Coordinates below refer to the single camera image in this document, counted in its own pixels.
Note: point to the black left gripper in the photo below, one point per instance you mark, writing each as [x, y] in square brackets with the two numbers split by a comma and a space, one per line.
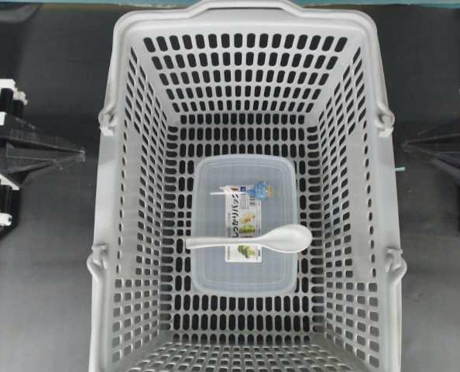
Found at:
[25, 150]

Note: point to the white chinese spoon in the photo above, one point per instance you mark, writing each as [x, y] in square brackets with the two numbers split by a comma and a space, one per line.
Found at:
[291, 238]

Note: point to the grey plastic shopping basket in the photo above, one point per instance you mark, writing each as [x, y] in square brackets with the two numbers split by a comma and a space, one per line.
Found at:
[246, 78]

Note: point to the clear plastic food container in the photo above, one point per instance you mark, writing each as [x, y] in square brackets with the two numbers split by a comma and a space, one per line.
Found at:
[243, 196]

